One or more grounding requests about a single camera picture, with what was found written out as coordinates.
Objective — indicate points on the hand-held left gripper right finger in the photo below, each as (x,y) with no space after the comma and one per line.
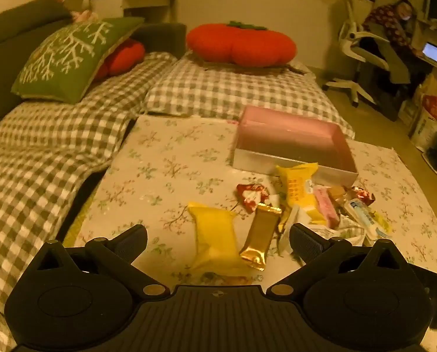
(306,244)

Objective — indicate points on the printed yellow snack packet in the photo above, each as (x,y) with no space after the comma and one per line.
(295,187)

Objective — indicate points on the orange persimmon cushion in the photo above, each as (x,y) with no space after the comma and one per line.
(240,46)

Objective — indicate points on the white and blue snack packet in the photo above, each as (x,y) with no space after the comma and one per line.
(365,216)

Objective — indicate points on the pink box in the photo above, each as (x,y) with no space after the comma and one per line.
(291,135)

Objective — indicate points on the red and white bag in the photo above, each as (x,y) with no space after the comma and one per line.
(431,117)

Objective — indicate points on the white shelf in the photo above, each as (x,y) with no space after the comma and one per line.
(148,3)

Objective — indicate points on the pink snack packet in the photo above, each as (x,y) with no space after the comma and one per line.
(326,205)

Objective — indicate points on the white desk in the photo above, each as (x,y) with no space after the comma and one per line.
(436,69)

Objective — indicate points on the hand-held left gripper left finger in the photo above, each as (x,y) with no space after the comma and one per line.
(130,244)

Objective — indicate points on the lit tablet screen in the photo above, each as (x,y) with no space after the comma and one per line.
(433,52)

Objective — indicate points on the white office chair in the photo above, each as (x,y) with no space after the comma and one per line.
(350,36)

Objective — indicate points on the checked ottoman blanket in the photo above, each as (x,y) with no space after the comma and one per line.
(218,88)

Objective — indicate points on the small red cushion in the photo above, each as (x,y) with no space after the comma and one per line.
(126,57)

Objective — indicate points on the gold snack bar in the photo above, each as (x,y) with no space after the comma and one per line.
(260,238)

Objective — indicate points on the green snowflake pillow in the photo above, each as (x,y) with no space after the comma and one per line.
(64,55)

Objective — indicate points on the plain yellow snack packet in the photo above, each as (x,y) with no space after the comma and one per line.
(214,238)

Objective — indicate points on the crumpled white wrapper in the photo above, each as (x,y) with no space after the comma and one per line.
(350,231)

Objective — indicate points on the floral tablecloth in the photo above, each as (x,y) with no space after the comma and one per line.
(159,168)

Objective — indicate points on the red and white candy wrapper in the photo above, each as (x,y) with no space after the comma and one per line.
(251,192)

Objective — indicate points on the red foil candy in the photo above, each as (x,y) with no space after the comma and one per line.
(363,194)

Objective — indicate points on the dark sofa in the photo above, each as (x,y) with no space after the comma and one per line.
(6,44)

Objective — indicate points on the checked sofa blanket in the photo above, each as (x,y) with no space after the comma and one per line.
(39,146)

